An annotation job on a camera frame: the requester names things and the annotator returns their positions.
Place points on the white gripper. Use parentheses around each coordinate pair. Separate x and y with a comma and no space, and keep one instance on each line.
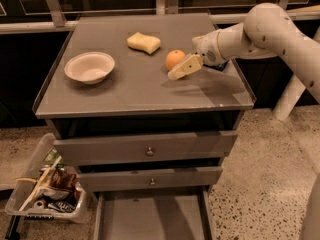
(207,49)

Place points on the orange fruit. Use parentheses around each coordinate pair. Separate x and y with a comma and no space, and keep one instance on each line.
(173,58)

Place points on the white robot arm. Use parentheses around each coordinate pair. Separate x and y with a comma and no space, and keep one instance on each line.
(269,189)

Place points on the grey drawer cabinet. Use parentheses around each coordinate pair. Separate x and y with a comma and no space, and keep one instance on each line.
(137,97)

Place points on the grey top drawer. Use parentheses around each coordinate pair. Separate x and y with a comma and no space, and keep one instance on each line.
(145,148)

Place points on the grey middle drawer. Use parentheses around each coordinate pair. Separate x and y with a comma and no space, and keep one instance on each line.
(148,179)

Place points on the grey open bottom drawer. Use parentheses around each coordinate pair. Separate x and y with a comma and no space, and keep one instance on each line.
(156,214)

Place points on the blue snack packet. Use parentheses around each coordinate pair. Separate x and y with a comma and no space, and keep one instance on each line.
(220,67)

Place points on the yellow sponge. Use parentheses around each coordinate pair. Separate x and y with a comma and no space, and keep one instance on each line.
(145,43)

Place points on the white paper bowl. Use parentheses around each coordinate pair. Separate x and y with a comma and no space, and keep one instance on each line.
(89,68)

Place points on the brown chip bag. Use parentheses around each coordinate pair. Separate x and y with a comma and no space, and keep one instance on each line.
(62,185)

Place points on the clear plastic bin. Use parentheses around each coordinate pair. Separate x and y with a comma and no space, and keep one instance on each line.
(23,189)

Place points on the dark striped snack packet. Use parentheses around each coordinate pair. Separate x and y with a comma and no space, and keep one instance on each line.
(61,206)

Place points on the white diagonal post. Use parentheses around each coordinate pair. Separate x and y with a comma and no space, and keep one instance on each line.
(302,55)

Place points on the metal railing frame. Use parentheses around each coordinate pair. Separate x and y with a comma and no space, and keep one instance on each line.
(38,16)

